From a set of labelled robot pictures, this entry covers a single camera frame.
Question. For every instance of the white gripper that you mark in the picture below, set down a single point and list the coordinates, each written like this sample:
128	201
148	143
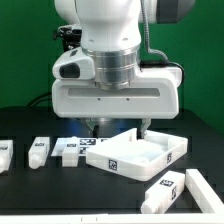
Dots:
152	94

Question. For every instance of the white desk tabletop tray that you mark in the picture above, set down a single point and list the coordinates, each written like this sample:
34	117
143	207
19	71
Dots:
139	159

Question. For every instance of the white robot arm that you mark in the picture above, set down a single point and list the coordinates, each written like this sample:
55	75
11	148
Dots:
108	69

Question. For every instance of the white fiducial marker sheet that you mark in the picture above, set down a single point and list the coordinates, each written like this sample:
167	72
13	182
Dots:
84	143

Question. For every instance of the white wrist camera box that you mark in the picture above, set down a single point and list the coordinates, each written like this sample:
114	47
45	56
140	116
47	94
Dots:
74	64

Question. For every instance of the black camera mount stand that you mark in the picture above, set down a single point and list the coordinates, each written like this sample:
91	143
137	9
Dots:
71	37

